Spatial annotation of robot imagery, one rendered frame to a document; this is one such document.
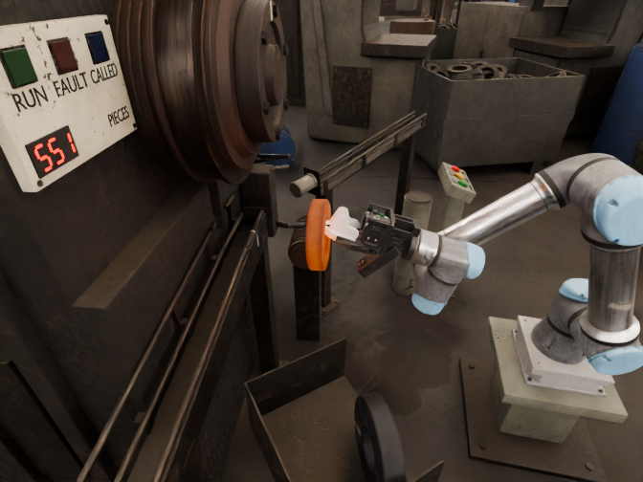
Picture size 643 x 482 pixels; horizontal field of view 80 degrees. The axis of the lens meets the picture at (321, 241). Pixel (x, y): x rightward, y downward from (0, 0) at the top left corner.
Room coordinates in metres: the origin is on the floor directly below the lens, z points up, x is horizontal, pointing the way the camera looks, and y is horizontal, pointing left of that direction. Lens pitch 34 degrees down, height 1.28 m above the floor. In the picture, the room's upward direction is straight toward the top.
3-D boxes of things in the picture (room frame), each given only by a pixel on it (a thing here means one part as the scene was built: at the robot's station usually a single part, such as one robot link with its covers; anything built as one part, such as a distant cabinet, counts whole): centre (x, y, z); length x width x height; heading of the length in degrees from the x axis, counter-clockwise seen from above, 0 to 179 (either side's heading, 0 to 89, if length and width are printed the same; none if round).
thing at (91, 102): (0.57, 0.36, 1.15); 0.26 x 0.02 x 0.18; 174
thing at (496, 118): (3.21, -1.30, 0.39); 1.03 x 0.83 x 0.77; 99
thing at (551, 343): (0.79, -0.72, 0.42); 0.15 x 0.15 x 0.10
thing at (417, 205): (1.48, -0.42, 0.26); 0.12 x 0.12 x 0.52
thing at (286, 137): (3.18, 0.41, 0.17); 0.57 x 0.31 x 0.34; 14
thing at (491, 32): (4.80, -2.01, 0.55); 1.10 x 0.53 x 1.10; 14
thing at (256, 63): (0.89, 0.12, 1.11); 0.28 x 0.06 x 0.28; 174
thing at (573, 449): (0.79, -0.72, 0.13); 0.40 x 0.40 x 0.26; 78
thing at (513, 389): (0.79, -0.72, 0.28); 0.32 x 0.32 x 0.04; 78
